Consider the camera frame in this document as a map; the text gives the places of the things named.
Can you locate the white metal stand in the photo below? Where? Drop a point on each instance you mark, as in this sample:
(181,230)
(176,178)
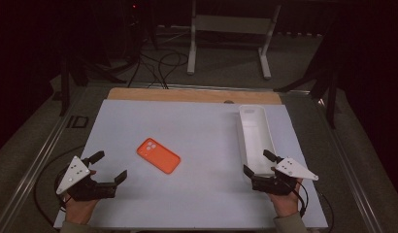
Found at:
(231,24)

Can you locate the orange phone case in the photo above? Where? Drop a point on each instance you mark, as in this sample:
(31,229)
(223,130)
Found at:
(159,156)

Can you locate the person's left hand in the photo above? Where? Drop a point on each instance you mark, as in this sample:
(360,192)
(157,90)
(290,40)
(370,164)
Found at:
(80,212)

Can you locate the black angled stand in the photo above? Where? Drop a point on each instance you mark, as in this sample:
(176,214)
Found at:
(332,103)

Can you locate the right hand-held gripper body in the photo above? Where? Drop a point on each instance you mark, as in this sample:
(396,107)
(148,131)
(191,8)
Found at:
(274,184)

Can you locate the black tripod stand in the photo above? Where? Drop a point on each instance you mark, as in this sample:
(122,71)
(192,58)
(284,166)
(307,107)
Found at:
(64,90)

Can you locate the white table mat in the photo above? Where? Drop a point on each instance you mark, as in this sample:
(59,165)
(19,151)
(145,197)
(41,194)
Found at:
(187,123)

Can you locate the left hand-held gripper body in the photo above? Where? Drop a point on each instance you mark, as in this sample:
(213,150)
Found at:
(74,174)

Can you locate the long white tray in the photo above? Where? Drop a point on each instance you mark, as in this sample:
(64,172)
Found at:
(257,136)

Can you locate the person's right hand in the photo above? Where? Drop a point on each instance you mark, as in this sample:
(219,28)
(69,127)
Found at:
(286,204)

